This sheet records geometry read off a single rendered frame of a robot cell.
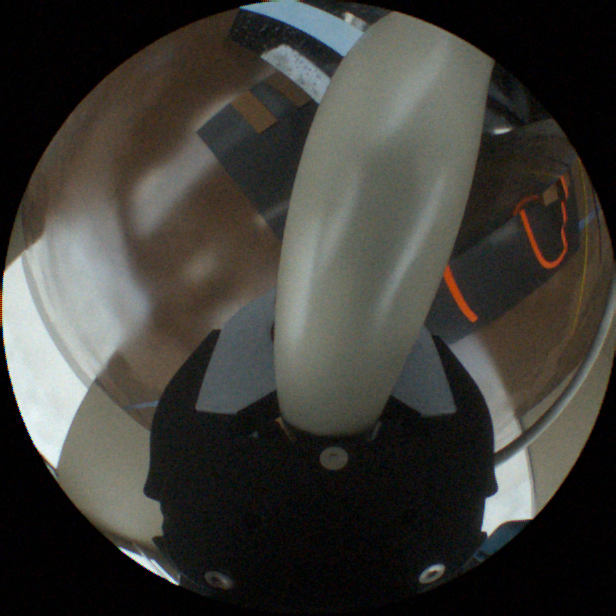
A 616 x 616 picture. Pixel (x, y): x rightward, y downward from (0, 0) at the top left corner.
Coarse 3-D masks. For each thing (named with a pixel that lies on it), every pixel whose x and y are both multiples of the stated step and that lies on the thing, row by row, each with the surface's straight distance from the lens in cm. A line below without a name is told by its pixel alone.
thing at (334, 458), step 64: (256, 448) 5; (320, 448) 5; (384, 448) 5; (448, 448) 6; (192, 512) 5; (256, 512) 5; (320, 512) 5; (384, 512) 5; (448, 512) 5; (192, 576) 6; (256, 576) 5; (320, 576) 5; (384, 576) 5; (448, 576) 6
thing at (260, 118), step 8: (240, 96) 110; (248, 96) 108; (232, 104) 110; (240, 104) 108; (248, 104) 106; (256, 104) 105; (240, 112) 106; (248, 112) 105; (256, 112) 103; (264, 112) 102; (248, 120) 103; (256, 120) 102; (264, 120) 101; (272, 120) 100; (256, 128) 101; (264, 128) 100
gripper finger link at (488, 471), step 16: (432, 336) 9; (448, 352) 9; (448, 368) 8; (464, 368) 9; (464, 384) 8; (464, 400) 8; (480, 400) 8; (448, 416) 7; (464, 416) 7; (480, 416) 7; (416, 432) 7; (432, 432) 6; (448, 432) 7; (464, 432) 7; (480, 432) 7; (464, 448) 7; (480, 448) 7; (480, 464) 7; (496, 480) 7
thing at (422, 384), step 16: (416, 352) 8; (432, 352) 9; (416, 368) 8; (432, 368) 8; (400, 384) 7; (416, 384) 7; (432, 384) 7; (448, 384) 8; (400, 400) 7; (416, 400) 7; (432, 400) 7; (448, 400) 7; (384, 416) 7; (400, 416) 7; (416, 416) 7; (432, 416) 7
